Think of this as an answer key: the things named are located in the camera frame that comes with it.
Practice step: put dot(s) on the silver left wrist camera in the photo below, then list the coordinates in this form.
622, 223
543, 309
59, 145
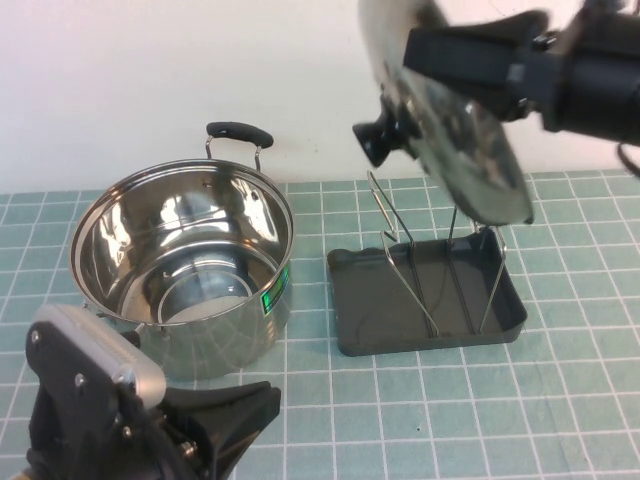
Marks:
105, 350

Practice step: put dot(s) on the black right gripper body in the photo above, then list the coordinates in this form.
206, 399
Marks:
542, 75

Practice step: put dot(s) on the steel pot lid black knob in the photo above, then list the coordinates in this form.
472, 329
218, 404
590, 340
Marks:
450, 130

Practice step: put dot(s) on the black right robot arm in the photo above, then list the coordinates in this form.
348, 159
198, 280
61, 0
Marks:
600, 75

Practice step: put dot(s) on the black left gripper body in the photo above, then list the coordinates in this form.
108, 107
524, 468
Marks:
90, 435

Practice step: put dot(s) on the teal grid tablecloth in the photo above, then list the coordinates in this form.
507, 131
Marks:
400, 425

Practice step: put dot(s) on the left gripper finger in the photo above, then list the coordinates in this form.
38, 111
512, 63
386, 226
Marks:
240, 435
225, 402

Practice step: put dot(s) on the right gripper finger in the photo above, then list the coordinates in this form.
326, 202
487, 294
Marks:
500, 25

